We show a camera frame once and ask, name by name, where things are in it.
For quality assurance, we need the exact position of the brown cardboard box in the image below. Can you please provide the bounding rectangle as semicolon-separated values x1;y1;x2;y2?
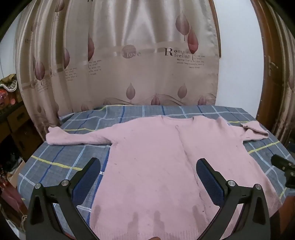
8;159;26;188

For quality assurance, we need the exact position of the gold trimmed decorative cloth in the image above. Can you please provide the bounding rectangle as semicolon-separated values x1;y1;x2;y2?
0;73;18;104

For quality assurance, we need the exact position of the beige leaf printed curtain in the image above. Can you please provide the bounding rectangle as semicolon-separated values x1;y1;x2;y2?
14;0;222;142

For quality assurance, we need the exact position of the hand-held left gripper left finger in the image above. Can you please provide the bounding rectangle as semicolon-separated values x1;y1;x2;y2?
25;157;102;240

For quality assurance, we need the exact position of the blue grey checked blanket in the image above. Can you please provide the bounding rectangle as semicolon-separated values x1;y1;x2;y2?
17;104;295;239

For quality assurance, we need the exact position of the red bag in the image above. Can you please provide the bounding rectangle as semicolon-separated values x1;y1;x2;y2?
0;185;27;223

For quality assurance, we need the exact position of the pink knitted sweater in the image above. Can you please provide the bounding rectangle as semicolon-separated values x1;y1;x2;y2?
46;115;283;240

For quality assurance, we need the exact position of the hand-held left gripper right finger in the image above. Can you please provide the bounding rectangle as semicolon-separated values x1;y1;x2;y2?
195;158;271;240

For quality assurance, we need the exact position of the dark wooden cabinet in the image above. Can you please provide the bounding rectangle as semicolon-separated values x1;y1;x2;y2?
0;102;45;167

